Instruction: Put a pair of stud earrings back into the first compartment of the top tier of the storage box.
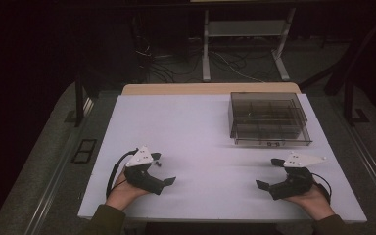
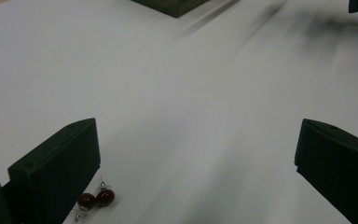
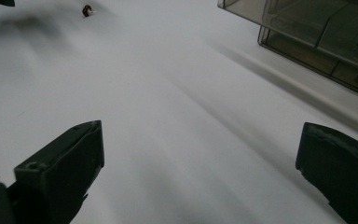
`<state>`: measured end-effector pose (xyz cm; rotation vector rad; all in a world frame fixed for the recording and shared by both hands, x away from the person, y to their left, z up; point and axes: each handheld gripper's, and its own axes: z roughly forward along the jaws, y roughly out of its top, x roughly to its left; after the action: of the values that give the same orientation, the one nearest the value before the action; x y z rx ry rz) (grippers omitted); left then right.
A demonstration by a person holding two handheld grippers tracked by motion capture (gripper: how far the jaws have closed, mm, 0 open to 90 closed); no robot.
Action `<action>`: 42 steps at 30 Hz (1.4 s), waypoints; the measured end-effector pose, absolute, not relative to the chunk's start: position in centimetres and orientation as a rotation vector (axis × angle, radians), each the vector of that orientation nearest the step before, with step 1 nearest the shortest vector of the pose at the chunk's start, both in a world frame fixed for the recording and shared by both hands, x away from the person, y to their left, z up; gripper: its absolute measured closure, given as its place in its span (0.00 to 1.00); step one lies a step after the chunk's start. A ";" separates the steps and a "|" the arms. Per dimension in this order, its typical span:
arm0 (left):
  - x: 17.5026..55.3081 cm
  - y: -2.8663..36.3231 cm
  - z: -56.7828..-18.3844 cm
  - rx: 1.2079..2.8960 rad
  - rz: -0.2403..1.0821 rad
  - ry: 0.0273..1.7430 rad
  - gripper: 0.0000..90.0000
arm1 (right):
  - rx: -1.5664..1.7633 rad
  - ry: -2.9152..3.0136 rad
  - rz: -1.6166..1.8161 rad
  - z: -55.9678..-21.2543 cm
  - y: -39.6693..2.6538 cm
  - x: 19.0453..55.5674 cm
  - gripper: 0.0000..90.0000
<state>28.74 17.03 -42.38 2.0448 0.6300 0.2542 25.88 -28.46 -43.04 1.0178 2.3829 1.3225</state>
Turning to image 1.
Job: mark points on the grey metal stand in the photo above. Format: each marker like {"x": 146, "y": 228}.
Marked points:
{"x": 205, "y": 49}

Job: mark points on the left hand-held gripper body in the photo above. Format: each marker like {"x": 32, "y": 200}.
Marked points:
{"x": 138, "y": 178}

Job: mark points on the dark metal post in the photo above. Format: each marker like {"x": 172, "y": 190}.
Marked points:
{"x": 78, "y": 104}
{"x": 348, "y": 104}

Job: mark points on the small black object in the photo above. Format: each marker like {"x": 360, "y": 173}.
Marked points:
{"x": 158, "y": 163}

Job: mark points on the metal floor rail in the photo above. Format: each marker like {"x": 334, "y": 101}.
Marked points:
{"x": 375, "y": 176}
{"x": 50, "y": 192}

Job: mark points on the smoky clear plastic drawer box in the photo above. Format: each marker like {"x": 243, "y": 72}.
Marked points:
{"x": 267, "y": 119}

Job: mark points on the person's right hand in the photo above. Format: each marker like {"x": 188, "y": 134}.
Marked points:
{"x": 313, "y": 202}

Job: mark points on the black floor socket frame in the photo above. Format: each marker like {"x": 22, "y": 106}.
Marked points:
{"x": 84, "y": 151}

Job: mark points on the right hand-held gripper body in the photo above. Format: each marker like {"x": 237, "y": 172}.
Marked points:
{"x": 293, "y": 186}

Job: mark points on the person's left hand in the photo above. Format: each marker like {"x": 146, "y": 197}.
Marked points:
{"x": 124, "y": 194}

